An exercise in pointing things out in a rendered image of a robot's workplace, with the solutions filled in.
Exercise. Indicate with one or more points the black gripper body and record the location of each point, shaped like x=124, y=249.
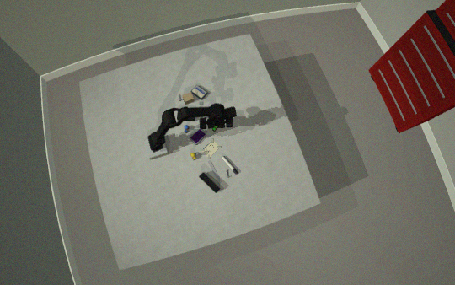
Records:
x=210, y=123

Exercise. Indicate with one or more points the tan cardboard box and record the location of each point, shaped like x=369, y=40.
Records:
x=188, y=98

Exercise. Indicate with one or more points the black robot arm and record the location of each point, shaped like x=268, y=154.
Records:
x=216, y=112

